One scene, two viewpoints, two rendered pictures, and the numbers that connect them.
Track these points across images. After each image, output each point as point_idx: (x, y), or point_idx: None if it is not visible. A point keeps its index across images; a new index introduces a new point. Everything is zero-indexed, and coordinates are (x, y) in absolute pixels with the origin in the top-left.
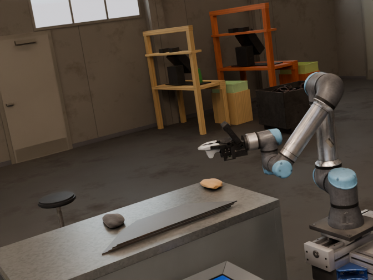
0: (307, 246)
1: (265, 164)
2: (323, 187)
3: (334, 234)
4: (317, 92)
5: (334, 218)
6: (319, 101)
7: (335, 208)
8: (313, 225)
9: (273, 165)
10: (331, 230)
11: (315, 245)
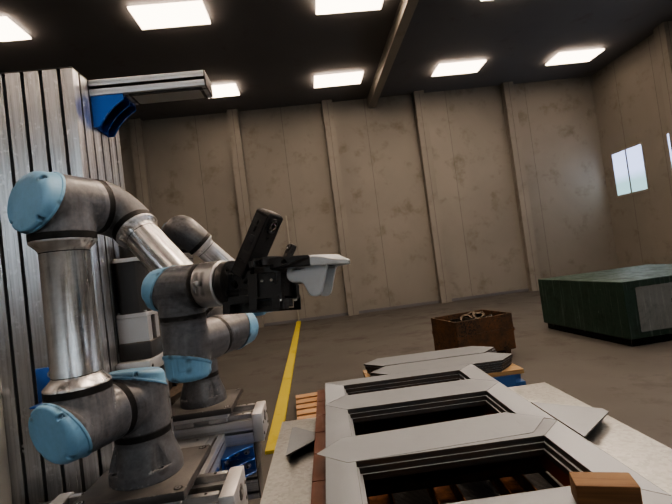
0: (236, 493)
1: (221, 339)
2: (132, 417)
3: (203, 460)
4: (139, 205)
5: (176, 447)
6: (156, 221)
7: (170, 430)
8: (185, 485)
9: (250, 318)
10: (195, 463)
11: (232, 482)
